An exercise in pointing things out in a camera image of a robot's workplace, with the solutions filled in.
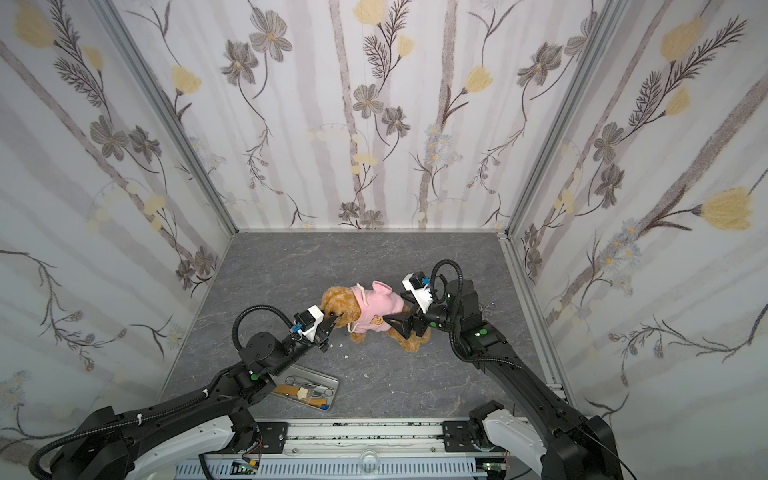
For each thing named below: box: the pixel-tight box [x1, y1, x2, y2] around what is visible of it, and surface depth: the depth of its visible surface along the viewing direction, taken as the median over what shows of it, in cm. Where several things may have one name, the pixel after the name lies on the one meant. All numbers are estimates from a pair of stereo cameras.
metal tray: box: [272, 364, 340, 411], surface depth 83 cm
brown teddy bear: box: [320, 286, 431, 352], surface depth 70 cm
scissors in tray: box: [285, 376, 335, 397], surface depth 84 cm
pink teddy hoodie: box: [347, 280, 405, 334], surface depth 71 cm
